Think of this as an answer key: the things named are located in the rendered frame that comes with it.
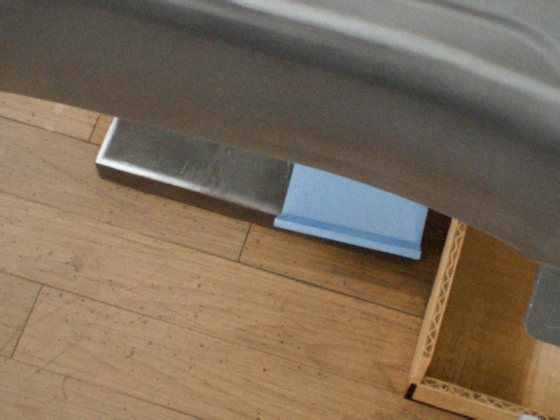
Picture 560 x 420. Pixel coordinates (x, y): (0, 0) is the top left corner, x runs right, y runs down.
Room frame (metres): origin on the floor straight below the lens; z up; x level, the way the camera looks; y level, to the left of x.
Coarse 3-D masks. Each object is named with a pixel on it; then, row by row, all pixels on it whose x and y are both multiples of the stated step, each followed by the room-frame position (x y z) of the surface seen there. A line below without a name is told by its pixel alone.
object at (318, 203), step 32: (288, 192) 0.23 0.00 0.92; (320, 192) 0.23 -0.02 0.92; (352, 192) 0.23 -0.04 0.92; (384, 192) 0.23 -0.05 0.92; (288, 224) 0.20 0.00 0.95; (320, 224) 0.21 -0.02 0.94; (352, 224) 0.22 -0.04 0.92; (384, 224) 0.22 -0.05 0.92; (416, 224) 0.22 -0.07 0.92; (416, 256) 0.19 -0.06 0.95
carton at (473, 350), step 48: (480, 240) 0.22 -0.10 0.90; (432, 288) 0.19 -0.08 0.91; (480, 288) 0.19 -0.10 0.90; (528, 288) 0.19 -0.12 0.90; (432, 336) 0.14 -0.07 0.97; (480, 336) 0.17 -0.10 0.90; (528, 336) 0.17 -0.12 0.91; (432, 384) 0.13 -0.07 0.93; (480, 384) 0.14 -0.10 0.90; (528, 384) 0.14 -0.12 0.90
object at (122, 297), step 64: (0, 128) 0.28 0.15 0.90; (64, 128) 0.28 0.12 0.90; (0, 192) 0.24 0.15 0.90; (64, 192) 0.24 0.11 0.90; (128, 192) 0.24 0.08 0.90; (0, 256) 0.21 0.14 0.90; (64, 256) 0.21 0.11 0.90; (128, 256) 0.21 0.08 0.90; (192, 256) 0.21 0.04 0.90; (256, 256) 0.21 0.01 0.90; (320, 256) 0.21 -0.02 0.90; (0, 320) 0.17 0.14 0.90; (64, 320) 0.17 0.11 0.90; (128, 320) 0.17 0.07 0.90; (192, 320) 0.17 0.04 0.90; (256, 320) 0.17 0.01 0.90; (320, 320) 0.17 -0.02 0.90; (384, 320) 0.17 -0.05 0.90; (0, 384) 0.14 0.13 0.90; (64, 384) 0.14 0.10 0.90; (128, 384) 0.14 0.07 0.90; (192, 384) 0.14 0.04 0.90; (256, 384) 0.14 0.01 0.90; (320, 384) 0.14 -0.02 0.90; (384, 384) 0.14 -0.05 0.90
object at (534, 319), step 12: (540, 276) 0.14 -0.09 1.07; (552, 276) 0.14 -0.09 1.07; (540, 288) 0.13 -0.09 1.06; (552, 288) 0.13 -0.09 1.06; (540, 300) 0.13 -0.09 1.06; (552, 300) 0.13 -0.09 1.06; (528, 312) 0.13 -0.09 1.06; (540, 312) 0.13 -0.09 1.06; (552, 312) 0.13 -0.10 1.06; (528, 324) 0.12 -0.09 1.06; (540, 324) 0.12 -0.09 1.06; (552, 324) 0.12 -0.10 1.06; (540, 336) 0.12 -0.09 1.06; (552, 336) 0.12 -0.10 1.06
